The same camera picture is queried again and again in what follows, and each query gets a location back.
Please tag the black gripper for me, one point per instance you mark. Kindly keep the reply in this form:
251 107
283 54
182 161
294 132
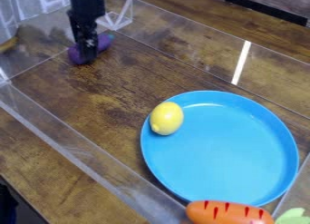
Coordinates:
83 14

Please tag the purple toy eggplant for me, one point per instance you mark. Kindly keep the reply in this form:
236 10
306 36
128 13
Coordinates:
104 40

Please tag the white patterned curtain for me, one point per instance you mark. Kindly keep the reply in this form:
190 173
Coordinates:
17 10

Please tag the yellow toy lemon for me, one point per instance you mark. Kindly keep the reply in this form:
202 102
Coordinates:
166 118

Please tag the black bar in background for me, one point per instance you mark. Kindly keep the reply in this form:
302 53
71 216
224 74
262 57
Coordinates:
267 10

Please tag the blue round plate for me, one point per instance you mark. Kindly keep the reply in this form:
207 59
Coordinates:
232 152

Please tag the orange toy carrot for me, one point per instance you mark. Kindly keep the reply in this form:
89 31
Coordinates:
222 212

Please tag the green carrot leaves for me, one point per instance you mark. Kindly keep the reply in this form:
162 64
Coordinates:
292 216

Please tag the clear acrylic enclosure wall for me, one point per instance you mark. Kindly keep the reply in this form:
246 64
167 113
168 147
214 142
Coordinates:
71 118

